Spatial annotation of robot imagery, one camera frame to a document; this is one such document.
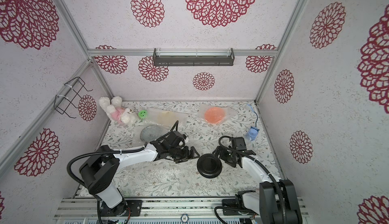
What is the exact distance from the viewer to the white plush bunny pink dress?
99 centimetres

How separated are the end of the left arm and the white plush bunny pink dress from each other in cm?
41

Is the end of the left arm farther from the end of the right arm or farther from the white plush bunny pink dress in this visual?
the white plush bunny pink dress

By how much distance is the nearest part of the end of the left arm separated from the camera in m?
0.67
